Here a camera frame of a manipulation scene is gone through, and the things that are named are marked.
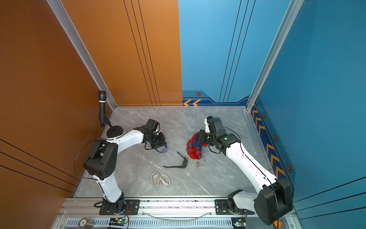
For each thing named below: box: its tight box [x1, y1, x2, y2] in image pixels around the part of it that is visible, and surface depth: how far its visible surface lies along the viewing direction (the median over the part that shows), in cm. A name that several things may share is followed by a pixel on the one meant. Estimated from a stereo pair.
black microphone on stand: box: [98, 90, 124, 138], surface depth 89 cm
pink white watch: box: [159, 174, 171, 187], surface depth 82 cm
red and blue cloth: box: [186, 131, 208, 160], surface depth 84 cm
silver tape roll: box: [78, 217, 95, 229], surface depth 66 cm
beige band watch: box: [150, 171, 161, 186], surface depth 84 cm
